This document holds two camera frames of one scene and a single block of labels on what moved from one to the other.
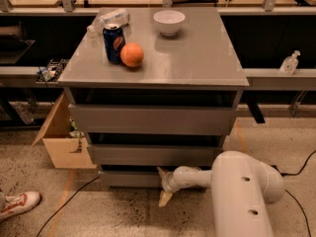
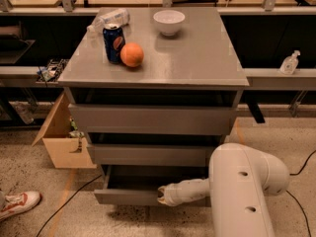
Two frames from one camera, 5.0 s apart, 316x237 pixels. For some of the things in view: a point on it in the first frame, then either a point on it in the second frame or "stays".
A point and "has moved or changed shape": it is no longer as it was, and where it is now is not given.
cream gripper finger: (161, 173) → (164, 189)
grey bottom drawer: (130, 179) has moved or changed shape
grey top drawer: (156, 118) stays
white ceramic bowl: (168, 21) stays
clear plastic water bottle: (110, 16) stays
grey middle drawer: (154, 154) stays
